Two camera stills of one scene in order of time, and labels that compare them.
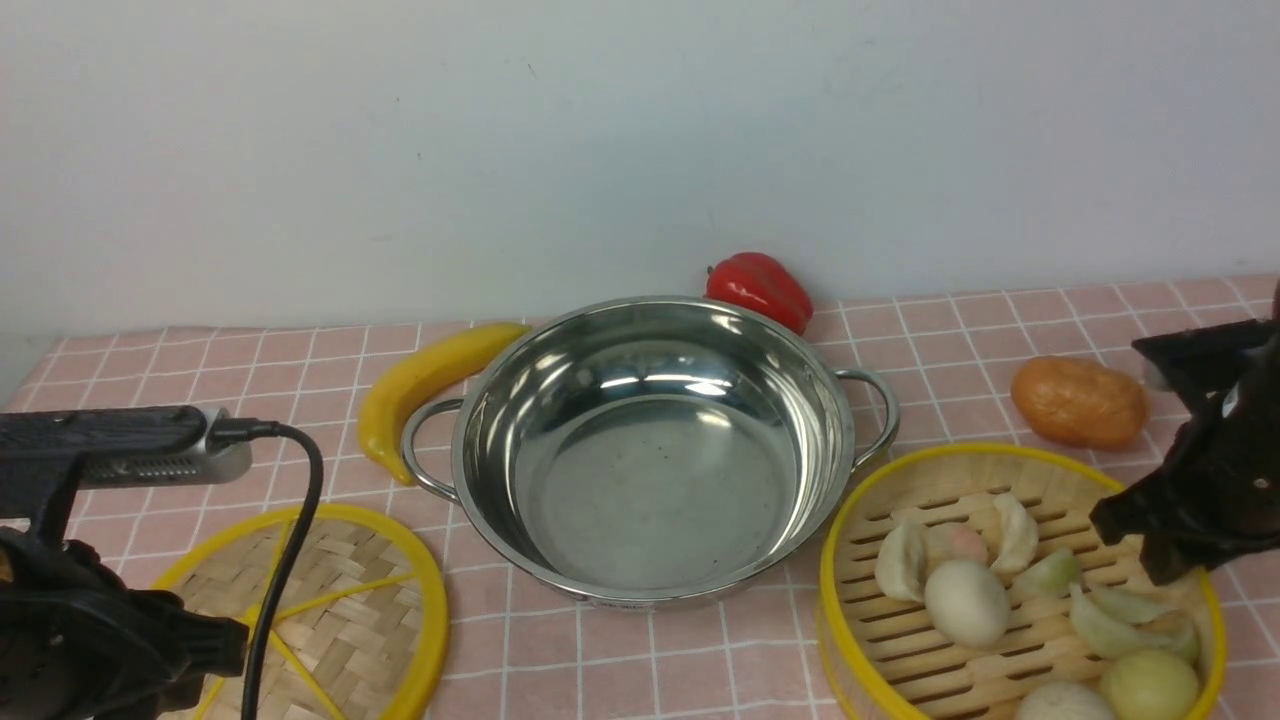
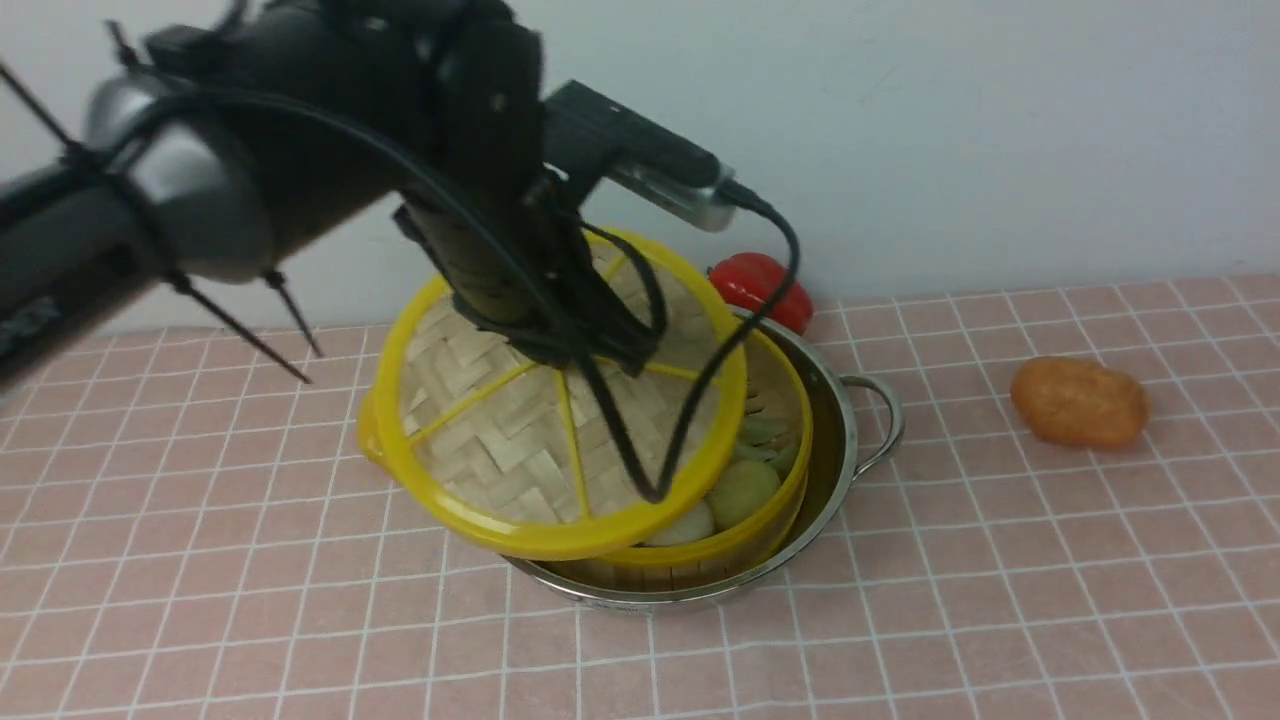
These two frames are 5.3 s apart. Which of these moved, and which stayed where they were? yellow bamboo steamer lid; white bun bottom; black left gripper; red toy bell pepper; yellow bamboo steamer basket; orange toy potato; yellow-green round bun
Moved: black left gripper; white bun bottom; yellow-green round bun; yellow bamboo steamer basket; yellow bamboo steamer lid
Stayed: red toy bell pepper; orange toy potato
